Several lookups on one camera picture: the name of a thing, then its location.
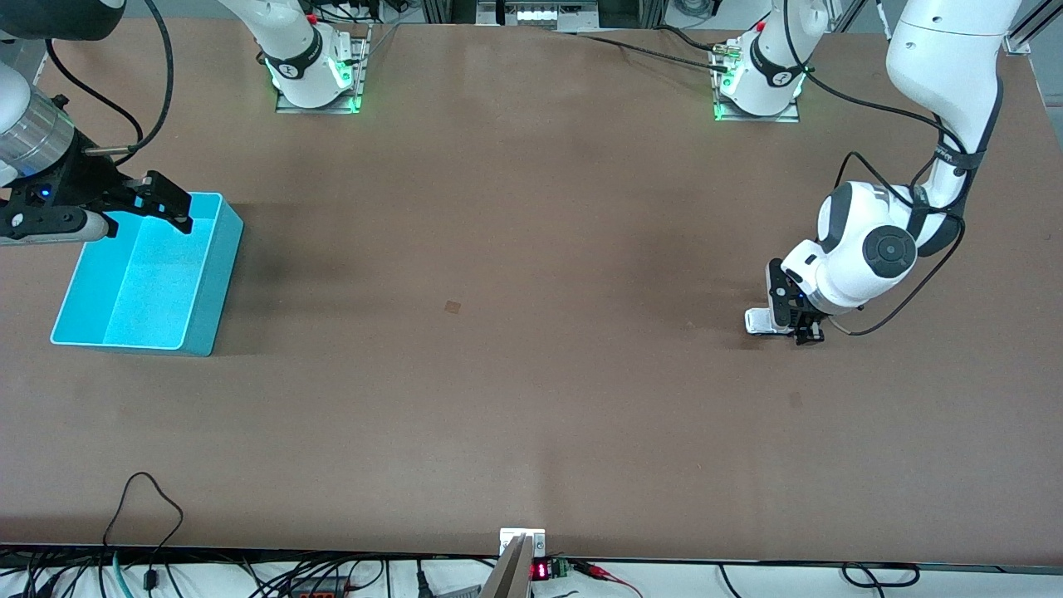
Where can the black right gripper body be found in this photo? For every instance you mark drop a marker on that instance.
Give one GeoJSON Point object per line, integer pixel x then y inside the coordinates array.
{"type": "Point", "coordinates": [76, 178]}

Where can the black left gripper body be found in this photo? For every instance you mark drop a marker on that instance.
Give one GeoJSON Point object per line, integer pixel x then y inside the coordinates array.
{"type": "Point", "coordinates": [804, 320]}

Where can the white jeep toy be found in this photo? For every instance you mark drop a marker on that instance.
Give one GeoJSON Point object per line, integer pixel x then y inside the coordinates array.
{"type": "Point", "coordinates": [757, 322]}

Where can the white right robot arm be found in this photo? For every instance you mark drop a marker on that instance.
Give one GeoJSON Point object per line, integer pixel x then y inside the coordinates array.
{"type": "Point", "coordinates": [307, 83]}

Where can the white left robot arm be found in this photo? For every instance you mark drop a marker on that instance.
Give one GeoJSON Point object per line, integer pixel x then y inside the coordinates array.
{"type": "Point", "coordinates": [947, 66]}

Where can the cyan plastic bin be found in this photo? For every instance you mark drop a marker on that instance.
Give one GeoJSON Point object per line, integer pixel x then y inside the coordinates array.
{"type": "Point", "coordinates": [149, 291]}

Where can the red digit display module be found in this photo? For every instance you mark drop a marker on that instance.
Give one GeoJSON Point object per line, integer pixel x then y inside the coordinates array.
{"type": "Point", "coordinates": [541, 571]}

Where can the lit control unit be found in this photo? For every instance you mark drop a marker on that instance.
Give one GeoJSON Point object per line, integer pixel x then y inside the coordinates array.
{"type": "Point", "coordinates": [540, 15]}

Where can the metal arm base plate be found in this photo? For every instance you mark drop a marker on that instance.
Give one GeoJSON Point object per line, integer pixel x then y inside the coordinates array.
{"type": "Point", "coordinates": [362, 83]}
{"type": "Point", "coordinates": [760, 118]}

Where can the white metal bracket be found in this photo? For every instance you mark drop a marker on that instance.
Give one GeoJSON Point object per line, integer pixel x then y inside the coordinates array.
{"type": "Point", "coordinates": [508, 536]}

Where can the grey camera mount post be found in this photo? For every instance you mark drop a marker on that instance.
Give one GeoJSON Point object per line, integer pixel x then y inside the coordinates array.
{"type": "Point", "coordinates": [508, 577]}

